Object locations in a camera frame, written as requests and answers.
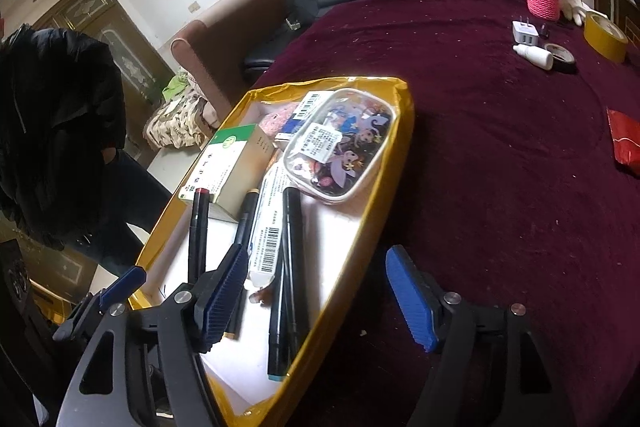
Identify glass panel wooden door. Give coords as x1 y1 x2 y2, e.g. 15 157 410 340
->
32 0 176 148

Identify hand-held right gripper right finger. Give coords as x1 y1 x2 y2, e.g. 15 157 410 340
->
386 245 596 427

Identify white charger plug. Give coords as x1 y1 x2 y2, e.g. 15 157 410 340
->
511 14 543 48

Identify person in black jacket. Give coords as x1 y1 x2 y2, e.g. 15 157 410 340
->
0 27 126 248

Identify white glove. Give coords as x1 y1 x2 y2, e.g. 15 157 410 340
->
557 0 608 26

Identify clear cartoon-print pouch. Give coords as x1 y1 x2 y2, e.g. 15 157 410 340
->
282 88 401 205

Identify green cloth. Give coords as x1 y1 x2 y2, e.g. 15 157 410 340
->
161 72 193 102

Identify maroon tablecloth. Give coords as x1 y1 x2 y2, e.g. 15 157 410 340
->
240 0 640 427

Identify green and white medicine box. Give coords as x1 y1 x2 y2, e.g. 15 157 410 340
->
179 124 276 223

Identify black tape roll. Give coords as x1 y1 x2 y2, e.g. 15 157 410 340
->
542 42 577 72

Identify brown armchair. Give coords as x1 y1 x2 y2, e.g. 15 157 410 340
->
171 0 291 120

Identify person's jeans legs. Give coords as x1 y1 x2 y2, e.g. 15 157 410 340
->
75 149 173 278

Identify blue leaf-print medicine box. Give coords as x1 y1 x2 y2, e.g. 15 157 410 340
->
274 91 331 142

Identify red packet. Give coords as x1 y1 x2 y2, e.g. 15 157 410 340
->
606 107 640 180

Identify small white bottle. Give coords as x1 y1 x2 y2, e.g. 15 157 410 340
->
512 43 555 70

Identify yellow cardboard box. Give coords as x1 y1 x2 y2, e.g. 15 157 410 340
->
127 76 416 427

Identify long white medicine box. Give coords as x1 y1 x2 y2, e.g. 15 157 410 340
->
247 164 291 288

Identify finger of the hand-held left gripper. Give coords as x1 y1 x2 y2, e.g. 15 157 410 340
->
52 266 147 342

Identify black marker white cap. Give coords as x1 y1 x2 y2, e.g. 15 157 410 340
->
281 187 312 348

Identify black marker teal cap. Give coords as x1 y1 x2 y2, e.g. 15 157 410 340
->
266 252 293 382

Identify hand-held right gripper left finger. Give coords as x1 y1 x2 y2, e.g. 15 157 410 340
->
55 243 249 427

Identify pink fluffy hair tie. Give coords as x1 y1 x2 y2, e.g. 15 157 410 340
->
262 107 296 142

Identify camouflage-print bag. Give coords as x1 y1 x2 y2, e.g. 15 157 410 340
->
142 92 221 150

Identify black marker tan cap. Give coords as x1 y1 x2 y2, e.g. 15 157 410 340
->
222 189 262 340

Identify yellow tape roll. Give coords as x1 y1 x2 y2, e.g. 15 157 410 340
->
584 12 629 64

